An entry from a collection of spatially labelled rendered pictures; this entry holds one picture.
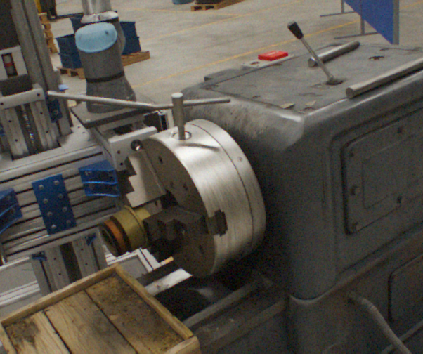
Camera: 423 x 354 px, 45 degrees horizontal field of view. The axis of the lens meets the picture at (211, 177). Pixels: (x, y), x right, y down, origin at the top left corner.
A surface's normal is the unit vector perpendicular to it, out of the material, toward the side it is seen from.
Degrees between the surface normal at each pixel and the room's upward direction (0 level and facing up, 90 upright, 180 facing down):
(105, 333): 0
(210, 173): 49
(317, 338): 90
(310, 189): 89
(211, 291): 0
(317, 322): 90
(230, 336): 90
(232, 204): 74
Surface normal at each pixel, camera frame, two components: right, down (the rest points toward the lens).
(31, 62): 0.42, 0.33
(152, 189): 0.36, -0.32
